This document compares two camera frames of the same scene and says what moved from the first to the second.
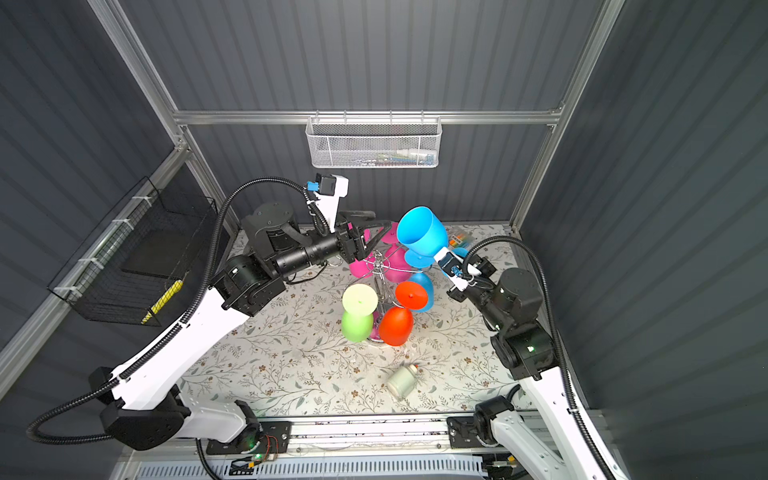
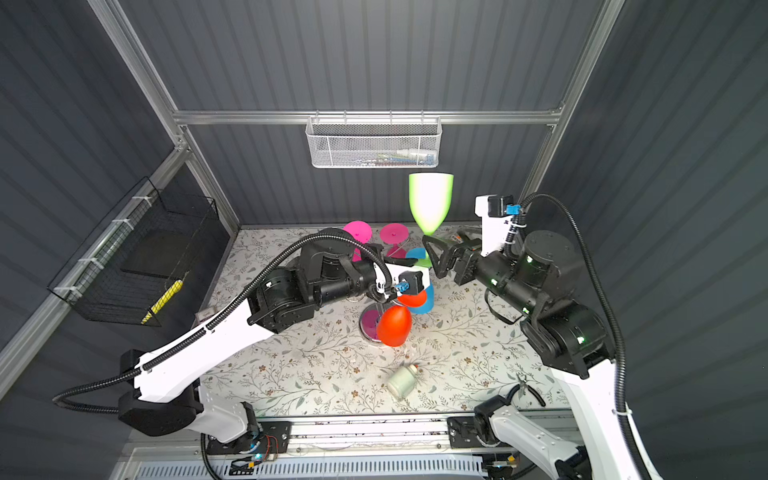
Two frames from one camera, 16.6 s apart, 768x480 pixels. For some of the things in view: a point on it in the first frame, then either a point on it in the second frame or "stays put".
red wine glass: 396,324 stays put
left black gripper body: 347,248 → 364,280
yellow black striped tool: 163,301 stays put
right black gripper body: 480,298 → 483,269
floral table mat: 291,357 stays put
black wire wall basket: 153,239 stays put
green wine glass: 359,303 → 431,196
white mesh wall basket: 374,142 stays put
